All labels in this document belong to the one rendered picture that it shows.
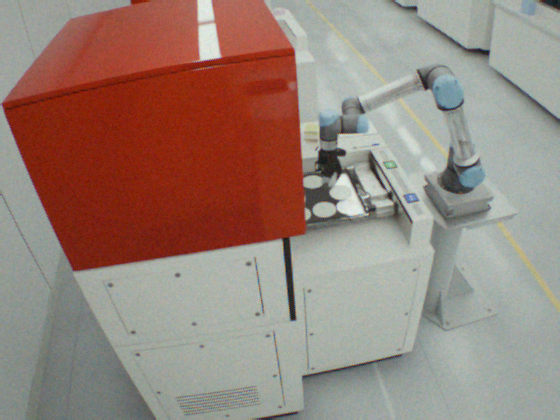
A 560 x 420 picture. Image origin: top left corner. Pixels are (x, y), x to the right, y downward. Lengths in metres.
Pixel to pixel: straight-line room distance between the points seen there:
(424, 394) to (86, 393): 1.83
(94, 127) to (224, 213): 0.44
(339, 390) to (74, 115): 1.88
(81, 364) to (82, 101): 1.99
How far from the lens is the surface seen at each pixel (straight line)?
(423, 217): 1.96
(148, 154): 1.24
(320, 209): 2.06
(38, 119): 1.24
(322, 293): 1.97
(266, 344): 1.83
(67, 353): 3.01
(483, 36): 6.64
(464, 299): 2.95
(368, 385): 2.54
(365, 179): 2.27
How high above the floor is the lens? 2.20
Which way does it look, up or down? 39 degrees down
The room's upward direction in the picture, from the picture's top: 5 degrees counter-clockwise
